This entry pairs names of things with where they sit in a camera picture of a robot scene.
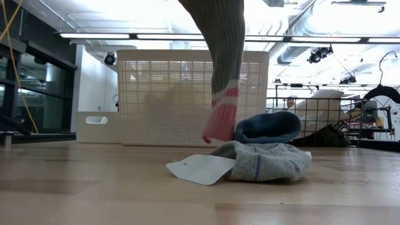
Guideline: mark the white card tag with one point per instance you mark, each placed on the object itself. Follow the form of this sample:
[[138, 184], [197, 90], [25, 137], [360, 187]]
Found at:
[[200, 168]]

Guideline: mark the ribbed grey sock pink cuff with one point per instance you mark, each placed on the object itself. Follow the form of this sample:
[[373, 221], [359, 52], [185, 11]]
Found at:
[[218, 47]]

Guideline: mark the blue sock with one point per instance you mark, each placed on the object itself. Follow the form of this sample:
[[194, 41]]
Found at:
[[268, 126]]

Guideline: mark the grey knit sock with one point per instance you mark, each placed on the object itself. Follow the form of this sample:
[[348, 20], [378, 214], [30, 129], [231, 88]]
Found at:
[[272, 162]]

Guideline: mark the black cloth with white print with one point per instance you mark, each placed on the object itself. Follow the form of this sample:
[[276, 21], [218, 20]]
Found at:
[[328, 137]]

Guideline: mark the large white perforated laundry basket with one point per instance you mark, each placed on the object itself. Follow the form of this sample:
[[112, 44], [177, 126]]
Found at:
[[156, 93]]

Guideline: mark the person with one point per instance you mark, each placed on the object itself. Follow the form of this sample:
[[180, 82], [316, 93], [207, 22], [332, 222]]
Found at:
[[290, 102]]

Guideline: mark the small white plastic bin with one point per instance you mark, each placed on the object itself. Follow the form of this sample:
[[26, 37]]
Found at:
[[97, 131]]

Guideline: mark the ceiling light strip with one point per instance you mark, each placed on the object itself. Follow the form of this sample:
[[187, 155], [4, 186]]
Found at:
[[93, 36]]

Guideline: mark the black track spotlight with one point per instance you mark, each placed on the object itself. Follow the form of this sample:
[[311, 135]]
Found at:
[[347, 80], [318, 54]]

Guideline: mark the black clothes hanger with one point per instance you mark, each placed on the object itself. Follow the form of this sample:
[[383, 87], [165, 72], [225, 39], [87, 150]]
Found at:
[[384, 90]]

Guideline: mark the round black ceiling camera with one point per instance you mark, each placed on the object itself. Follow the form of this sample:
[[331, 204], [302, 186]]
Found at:
[[110, 59]]

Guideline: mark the silver ventilation duct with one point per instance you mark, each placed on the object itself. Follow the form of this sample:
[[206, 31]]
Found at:
[[290, 54]]

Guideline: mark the black window frame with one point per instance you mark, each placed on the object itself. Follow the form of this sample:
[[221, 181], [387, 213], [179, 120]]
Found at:
[[9, 47]]

